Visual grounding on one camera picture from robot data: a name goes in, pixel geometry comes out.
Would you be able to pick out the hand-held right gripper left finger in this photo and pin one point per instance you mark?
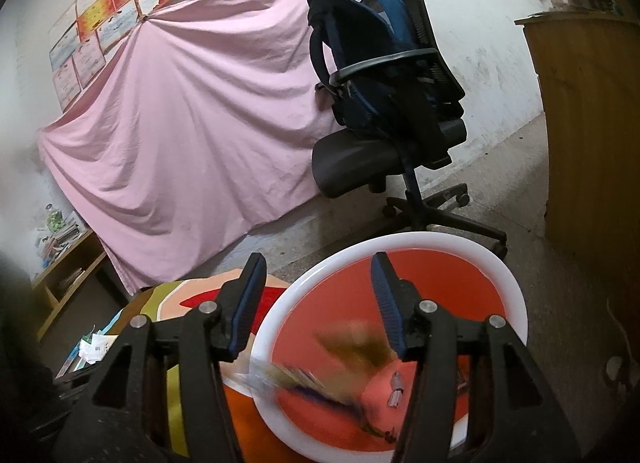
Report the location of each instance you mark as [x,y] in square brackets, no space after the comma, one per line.
[246,293]

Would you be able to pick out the dark blue backpack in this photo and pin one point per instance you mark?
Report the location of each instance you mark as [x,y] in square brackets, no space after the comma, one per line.
[360,63]

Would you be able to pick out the wooden cabinet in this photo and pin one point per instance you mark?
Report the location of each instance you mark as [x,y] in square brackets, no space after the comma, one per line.
[590,143]

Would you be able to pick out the colourful patchwork blanket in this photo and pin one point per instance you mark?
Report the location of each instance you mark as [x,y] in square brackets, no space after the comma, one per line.
[175,303]

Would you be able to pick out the wooden shelf desk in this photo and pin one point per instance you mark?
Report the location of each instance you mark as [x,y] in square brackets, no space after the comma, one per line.
[65,283]

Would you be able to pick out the black mesh office chair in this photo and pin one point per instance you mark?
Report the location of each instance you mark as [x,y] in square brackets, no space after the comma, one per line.
[360,158]

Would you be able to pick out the pink hanging bed sheet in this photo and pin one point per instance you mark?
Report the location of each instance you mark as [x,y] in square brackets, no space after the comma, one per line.
[200,118]

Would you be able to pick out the stack of books and papers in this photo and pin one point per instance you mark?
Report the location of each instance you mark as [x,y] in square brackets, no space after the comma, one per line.
[55,235]

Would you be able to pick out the small white wrapper piece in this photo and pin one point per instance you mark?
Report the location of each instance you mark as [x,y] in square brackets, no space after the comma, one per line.
[395,390]

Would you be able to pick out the red plastic basin white rim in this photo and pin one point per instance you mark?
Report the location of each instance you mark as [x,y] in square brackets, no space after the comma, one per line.
[340,298]

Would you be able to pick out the pile of paper scraps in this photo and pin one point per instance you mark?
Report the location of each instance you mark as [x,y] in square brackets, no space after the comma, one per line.
[95,345]

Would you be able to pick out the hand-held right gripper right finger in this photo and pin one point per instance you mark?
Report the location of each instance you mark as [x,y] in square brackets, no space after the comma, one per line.
[387,295]

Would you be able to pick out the group of wall certificates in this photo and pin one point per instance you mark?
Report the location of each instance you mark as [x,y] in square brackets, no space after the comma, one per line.
[105,8]

